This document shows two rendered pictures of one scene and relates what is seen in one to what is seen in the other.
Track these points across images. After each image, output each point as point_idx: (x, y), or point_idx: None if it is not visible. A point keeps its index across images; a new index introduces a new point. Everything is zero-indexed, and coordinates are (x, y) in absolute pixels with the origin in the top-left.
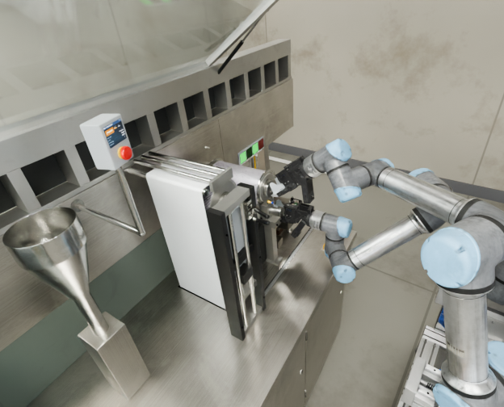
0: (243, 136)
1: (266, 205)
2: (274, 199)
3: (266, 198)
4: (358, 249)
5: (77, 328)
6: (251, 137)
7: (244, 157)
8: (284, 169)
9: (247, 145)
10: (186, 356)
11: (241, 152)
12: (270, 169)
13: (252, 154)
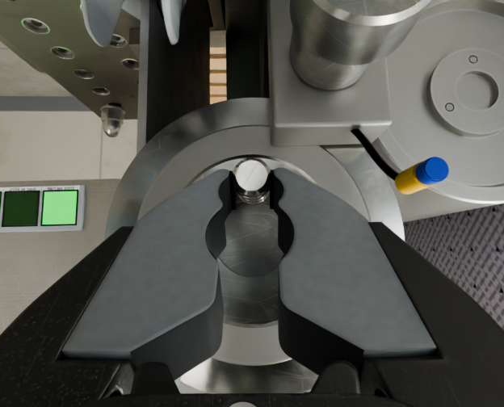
0: (37, 274)
1: (374, 131)
2: (9, 6)
3: (291, 162)
4: None
5: None
6: None
7: (53, 203)
8: None
9: (23, 234)
10: None
11: (65, 230)
12: (191, 379)
13: (5, 195)
